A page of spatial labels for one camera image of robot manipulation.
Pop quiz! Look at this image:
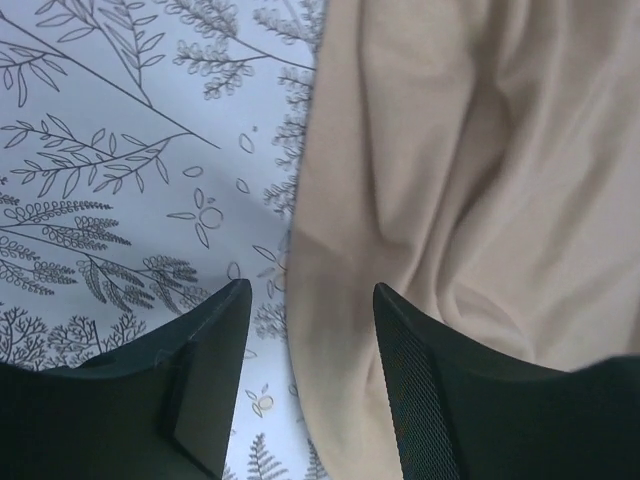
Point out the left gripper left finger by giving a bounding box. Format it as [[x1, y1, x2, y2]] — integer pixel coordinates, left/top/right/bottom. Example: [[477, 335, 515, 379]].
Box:
[[1, 279, 251, 480]]

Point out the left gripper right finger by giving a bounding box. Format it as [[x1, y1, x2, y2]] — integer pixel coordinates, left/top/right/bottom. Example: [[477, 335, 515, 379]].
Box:
[[373, 284, 639, 480]]

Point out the beige t shirt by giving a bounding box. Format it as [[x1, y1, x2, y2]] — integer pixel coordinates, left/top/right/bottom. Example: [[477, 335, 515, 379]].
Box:
[[287, 1, 639, 479]]

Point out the floral patterned table mat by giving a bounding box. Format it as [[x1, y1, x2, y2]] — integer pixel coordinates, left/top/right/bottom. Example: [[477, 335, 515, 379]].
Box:
[[1, 1, 326, 479]]

